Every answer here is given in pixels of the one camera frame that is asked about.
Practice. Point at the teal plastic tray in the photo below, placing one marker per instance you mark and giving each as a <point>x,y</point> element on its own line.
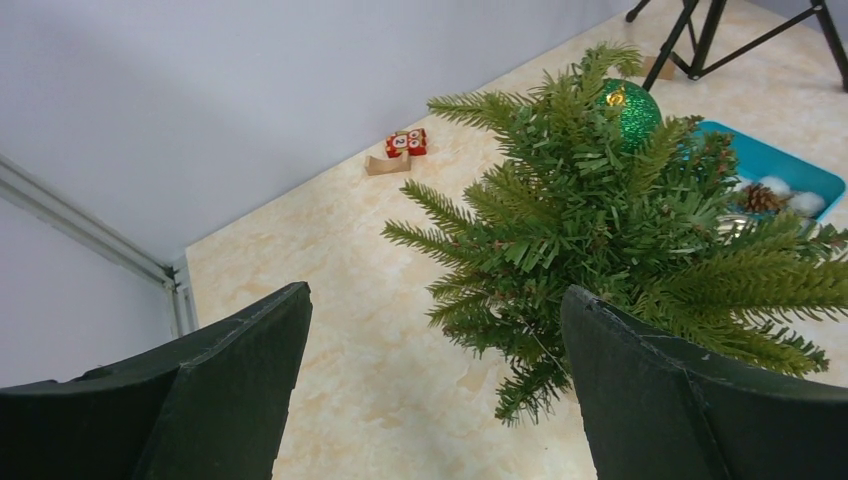
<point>757,160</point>

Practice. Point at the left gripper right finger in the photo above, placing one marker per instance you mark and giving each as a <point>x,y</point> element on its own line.
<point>656,406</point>

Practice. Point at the pine cone ornament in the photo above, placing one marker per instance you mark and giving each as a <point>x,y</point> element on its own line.
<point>760,199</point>

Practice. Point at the small wooden block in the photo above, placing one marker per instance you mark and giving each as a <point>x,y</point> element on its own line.
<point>375,166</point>

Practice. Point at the small green christmas tree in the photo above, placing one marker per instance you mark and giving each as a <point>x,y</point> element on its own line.
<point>642,231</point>

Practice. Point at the red gift box ornament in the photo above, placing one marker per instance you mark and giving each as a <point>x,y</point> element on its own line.
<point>413,142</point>

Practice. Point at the green glitter ball ornament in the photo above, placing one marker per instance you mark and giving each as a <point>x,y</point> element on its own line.
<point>639,113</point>

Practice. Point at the white cotton ball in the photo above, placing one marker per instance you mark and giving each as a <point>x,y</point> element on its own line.
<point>807,204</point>

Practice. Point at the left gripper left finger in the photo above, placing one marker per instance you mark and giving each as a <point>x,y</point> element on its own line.
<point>212,404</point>

